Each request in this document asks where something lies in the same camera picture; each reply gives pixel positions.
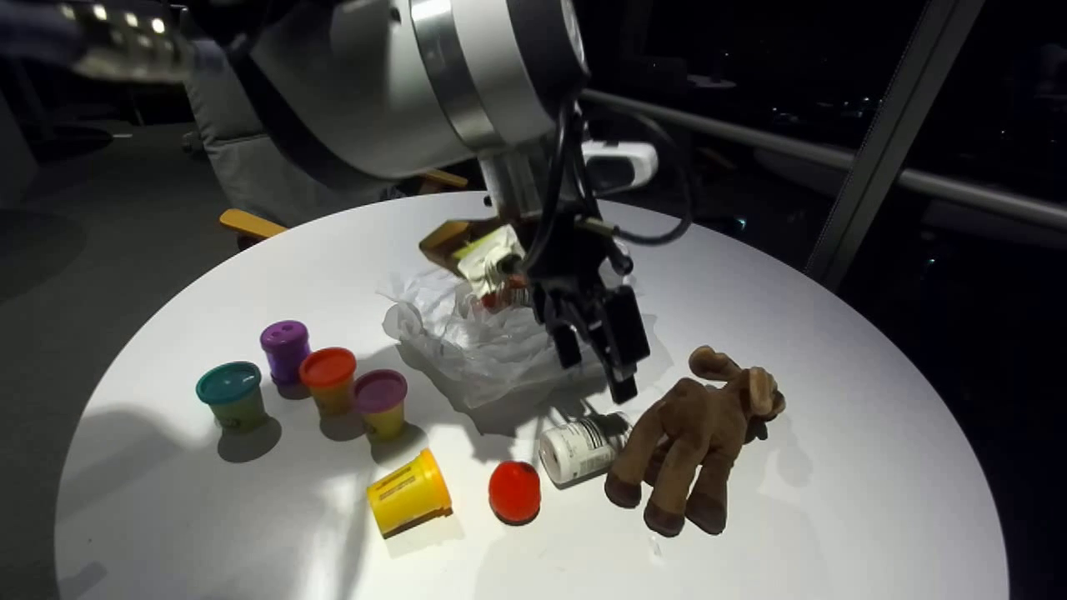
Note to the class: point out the grey armchair wooden arms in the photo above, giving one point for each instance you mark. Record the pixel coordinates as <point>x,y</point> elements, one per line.
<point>262,189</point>

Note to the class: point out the purple plastic cylinder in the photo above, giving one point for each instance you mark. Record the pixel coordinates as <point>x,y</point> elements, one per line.
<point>284,344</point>

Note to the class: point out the yellow plastic cylinder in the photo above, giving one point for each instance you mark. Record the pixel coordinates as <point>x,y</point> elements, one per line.
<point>408,496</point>

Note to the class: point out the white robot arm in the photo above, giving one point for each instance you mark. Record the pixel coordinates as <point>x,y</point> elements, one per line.
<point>376,93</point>

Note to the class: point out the metal window railing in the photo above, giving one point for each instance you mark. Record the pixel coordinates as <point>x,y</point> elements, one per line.
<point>883,161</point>

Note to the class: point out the orange lid dough cup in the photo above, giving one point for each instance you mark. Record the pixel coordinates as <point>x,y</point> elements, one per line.
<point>327,379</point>

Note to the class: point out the magenta lid dough cup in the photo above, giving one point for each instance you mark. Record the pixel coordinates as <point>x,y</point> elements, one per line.
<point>378,398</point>

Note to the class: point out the red round toy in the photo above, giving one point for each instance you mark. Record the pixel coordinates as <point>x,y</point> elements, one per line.
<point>515,491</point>

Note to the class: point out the teal lid dough cup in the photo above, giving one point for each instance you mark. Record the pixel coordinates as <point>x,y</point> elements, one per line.
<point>231,395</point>

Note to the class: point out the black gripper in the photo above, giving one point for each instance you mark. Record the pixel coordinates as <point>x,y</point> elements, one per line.
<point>576,278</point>

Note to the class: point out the white cylinder container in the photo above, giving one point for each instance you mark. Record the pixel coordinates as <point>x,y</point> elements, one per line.
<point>576,450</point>

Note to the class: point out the white plastic bag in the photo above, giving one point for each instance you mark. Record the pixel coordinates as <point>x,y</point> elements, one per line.
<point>494,369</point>

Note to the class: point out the brown plush toy animal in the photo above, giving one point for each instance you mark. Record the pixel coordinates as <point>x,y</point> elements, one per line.
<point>683,450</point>

